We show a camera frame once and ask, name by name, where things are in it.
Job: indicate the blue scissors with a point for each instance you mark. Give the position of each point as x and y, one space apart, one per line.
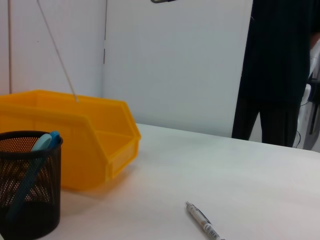
47 141

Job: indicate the silver ballpoint pen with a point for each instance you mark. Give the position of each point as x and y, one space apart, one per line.
202 220

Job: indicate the black mesh pen holder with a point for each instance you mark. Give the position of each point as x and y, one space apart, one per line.
37 200

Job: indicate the yellow plastic bin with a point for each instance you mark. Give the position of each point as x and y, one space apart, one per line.
75 130

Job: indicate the person in black clothes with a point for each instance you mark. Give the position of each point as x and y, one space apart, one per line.
275 62

